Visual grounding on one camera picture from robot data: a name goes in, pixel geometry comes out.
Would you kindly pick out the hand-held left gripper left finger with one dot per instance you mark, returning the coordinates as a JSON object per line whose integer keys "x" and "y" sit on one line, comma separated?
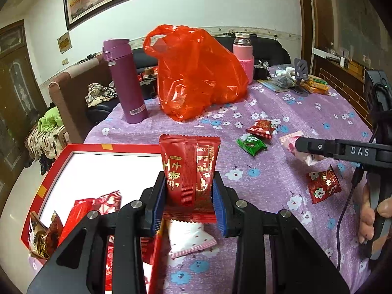
{"x": 158, "y": 214}

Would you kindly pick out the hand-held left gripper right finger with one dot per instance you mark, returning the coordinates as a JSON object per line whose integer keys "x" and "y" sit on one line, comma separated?
{"x": 220, "y": 208}

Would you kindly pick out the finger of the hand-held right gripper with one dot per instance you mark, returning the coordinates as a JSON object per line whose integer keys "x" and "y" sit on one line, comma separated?
{"x": 315, "y": 145}

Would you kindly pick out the red patterned packet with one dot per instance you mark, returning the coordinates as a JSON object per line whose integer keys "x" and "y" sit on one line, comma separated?
{"x": 110, "y": 200}

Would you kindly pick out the red packet with gold print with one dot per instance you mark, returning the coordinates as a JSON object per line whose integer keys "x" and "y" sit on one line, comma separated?
{"x": 190, "y": 165}

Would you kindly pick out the red box with white inside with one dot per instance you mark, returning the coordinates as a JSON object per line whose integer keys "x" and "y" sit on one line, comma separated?
{"x": 107, "y": 171}

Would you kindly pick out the gold brown packet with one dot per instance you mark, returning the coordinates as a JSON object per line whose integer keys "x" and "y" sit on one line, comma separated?
{"x": 43, "y": 239}

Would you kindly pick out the person's right hand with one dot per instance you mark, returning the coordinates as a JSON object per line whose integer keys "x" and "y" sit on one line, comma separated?
{"x": 366, "y": 220}

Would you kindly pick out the purple floral tablecloth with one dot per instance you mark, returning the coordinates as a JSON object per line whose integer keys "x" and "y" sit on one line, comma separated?
{"x": 306, "y": 119}

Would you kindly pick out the white pink dotted packet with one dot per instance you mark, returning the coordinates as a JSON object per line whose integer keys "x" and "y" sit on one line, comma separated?
{"x": 190, "y": 239}

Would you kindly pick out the brown wooden sideboard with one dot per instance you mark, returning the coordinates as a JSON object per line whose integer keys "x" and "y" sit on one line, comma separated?
{"x": 340, "y": 85}

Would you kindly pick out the red packet with white flowers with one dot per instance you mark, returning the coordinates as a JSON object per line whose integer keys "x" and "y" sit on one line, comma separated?
{"x": 324, "y": 185}

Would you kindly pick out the small red packet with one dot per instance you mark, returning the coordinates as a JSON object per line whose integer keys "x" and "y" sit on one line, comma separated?
{"x": 261, "y": 128}

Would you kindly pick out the orange packets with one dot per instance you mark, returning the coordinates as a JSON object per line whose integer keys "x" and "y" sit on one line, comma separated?
{"x": 315, "y": 85}

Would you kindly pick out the green packet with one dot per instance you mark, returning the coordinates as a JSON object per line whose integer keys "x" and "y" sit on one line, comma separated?
{"x": 252, "y": 144}

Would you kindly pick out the clear bag with dark contents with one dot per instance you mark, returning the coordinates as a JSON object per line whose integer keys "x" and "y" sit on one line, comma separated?
{"x": 281, "y": 81}

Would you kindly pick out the blue booklet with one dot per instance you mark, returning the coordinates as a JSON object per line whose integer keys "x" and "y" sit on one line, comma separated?
{"x": 266, "y": 84}

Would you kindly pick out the grey phone stand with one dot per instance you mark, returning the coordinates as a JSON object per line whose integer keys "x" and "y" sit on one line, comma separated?
{"x": 300, "y": 66}

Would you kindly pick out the black box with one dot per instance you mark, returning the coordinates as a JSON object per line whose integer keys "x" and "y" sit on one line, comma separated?
{"x": 262, "y": 72}

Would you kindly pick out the black sofa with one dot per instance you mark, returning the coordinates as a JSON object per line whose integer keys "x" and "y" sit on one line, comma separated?
{"x": 269, "y": 52}

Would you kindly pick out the bottle with pink sleeve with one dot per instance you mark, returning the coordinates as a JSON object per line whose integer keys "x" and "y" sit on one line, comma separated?
{"x": 243, "y": 55}

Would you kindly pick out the black shoes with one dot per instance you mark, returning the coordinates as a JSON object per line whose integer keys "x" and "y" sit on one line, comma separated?
{"x": 45, "y": 167}

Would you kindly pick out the black device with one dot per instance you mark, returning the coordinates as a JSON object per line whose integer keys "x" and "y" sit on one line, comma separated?
{"x": 148, "y": 87}

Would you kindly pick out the purple thermos flask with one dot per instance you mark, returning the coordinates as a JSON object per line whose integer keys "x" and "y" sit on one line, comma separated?
{"x": 127, "y": 88}

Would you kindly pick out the plaid cloth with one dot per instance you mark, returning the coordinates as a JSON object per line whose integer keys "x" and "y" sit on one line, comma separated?
{"x": 98, "y": 93}

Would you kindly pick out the leaf-patterned blanket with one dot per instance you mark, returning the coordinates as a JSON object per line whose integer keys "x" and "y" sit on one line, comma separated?
{"x": 43, "y": 142}

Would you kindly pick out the orange-red plastic bag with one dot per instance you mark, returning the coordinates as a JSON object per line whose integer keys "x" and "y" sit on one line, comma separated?
{"x": 196, "y": 73}

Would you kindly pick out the green jacket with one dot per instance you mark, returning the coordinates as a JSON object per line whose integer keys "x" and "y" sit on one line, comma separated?
{"x": 50, "y": 121}

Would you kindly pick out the brown sofa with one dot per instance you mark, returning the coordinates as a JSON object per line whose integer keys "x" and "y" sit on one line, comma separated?
{"x": 67, "y": 104}

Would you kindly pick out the tape roll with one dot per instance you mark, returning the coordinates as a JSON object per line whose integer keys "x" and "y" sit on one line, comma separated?
{"x": 150, "y": 71}

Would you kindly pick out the wooden door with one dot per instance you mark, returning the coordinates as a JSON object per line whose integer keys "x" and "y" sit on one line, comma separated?
{"x": 15, "y": 98}

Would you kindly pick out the wooden door frame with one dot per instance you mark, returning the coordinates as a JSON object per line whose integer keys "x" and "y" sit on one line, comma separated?
{"x": 306, "y": 12}

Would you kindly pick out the yellow wall sign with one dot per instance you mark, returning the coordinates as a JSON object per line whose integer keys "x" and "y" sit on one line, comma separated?
{"x": 64, "y": 43}

